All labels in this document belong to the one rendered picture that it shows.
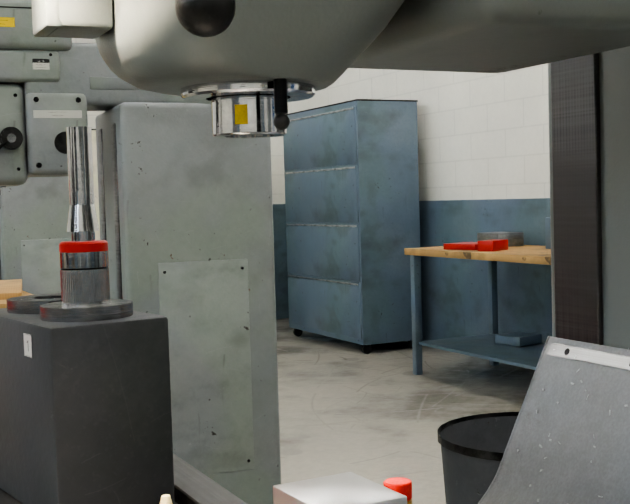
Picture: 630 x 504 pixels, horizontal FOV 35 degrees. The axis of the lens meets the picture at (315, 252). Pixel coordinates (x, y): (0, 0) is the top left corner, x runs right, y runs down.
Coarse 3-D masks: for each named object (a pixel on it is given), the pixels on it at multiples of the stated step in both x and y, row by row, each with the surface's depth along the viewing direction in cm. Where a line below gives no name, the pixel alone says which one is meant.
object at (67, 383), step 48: (0, 336) 103; (48, 336) 92; (96, 336) 94; (144, 336) 96; (0, 384) 104; (48, 384) 92; (96, 384) 94; (144, 384) 97; (0, 432) 105; (48, 432) 93; (96, 432) 94; (144, 432) 97; (0, 480) 106; (48, 480) 94; (96, 480) 94; (144, 480) 97
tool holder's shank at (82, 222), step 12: (72, 132) 97; (84, 132) 98; (72, 144) 97; (84, 144) 98; (72, 156) 98; (84, 156) 98; (72, 168) 98; (84, 168) 98; (72, 180) 98; (84, 180) 98; (72, 192) 98; (84, 192) 98; (72, 204) 98; (84, 204) 98; (72, 216) 98; (84, 216) 98; (96, 216) 99; (72, 228) 98; (84, 228) 98; (96, 228) 98; (72, 240) 98; (84, 240) 98
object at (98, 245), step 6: (96, 240) 100; (102, 240) 99; (60, 246) 98; (66, 246) 97; (72, 246) 97; (78, 246) 97; (84, 246) 97; (90, 246) 97; (96, 246) 97; (102, 246) 98; (66, 252) 97; (72, 252) 97
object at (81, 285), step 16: (64, 256) 97; (80, 256) 97; (96, 256) 97; (64, 272) 98; (80, 272) 97; (96, 272) 97; (64, 288) 98; (80, 288) 97; (96, 288) 98; (64, 304) 98; (80, 304) 97; (96, 304) 98
